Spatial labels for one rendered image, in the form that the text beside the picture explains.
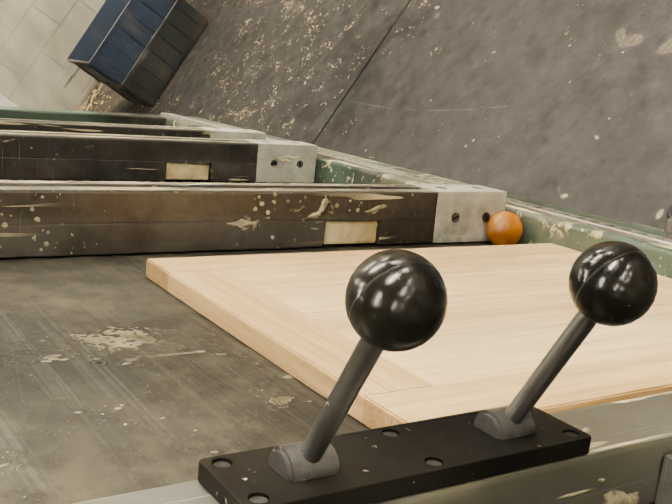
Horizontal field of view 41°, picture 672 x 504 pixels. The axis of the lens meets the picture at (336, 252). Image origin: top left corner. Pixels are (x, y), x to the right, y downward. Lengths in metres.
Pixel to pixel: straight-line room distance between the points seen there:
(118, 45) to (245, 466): 4.61
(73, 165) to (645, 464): 1.13
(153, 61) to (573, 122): 2.88
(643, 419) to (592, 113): 2.16
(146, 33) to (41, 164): 3.57
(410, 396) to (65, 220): 0.49
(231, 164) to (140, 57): 3.43
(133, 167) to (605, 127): 1.49
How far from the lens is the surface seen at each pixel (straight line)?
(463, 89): 3.10
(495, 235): 1.22
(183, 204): 1.00
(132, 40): 4.99
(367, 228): 1.13
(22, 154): 1.46
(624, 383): 0.68
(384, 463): 0.41
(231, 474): 0.39
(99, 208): 0.96
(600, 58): 2.80
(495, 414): 0.46
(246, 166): 1.60
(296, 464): 0.39
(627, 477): 0.52
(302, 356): 0.64
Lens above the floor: 1.75
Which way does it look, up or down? 35 degrees down
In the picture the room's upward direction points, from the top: 54 degrees counter-clockwise
